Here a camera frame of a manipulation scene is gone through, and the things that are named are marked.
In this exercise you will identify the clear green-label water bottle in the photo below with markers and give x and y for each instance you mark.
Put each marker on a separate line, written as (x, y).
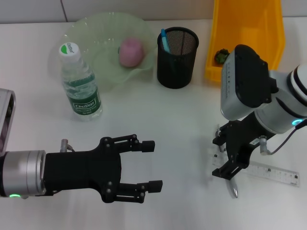
(84, 100)

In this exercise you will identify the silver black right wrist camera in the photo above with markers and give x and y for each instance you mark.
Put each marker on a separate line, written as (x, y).
(244, 79)

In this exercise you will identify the pink peach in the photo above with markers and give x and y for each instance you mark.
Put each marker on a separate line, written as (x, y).
(132, 52)

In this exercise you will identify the green plastic wrapper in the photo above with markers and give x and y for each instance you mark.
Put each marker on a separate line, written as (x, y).
(221, 56)

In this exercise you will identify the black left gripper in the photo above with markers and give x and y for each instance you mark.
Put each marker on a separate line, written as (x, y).
(84, 170)

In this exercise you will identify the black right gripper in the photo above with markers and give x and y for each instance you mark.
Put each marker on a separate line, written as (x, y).
(239, 141)

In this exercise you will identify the light blue scissors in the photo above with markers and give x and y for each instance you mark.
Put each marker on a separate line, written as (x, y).
(165, 40)

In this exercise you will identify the yellow plastic bin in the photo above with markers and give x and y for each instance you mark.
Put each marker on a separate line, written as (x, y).
(249, 24)

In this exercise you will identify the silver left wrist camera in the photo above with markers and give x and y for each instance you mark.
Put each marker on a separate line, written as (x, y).
(6, 115)

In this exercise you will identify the clear plastic ruler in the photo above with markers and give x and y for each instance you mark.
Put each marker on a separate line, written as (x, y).
(275, 172)

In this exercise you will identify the black mesh pen holder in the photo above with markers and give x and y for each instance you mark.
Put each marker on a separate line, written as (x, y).
(177, 69)

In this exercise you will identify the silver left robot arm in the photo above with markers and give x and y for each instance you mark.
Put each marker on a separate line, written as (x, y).
(24, 172)

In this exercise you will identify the silver ballpoint pen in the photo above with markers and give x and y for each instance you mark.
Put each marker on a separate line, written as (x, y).
(233, 189)

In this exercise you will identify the green glass fruit plate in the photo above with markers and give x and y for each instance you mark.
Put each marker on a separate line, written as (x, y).
(103, 31)

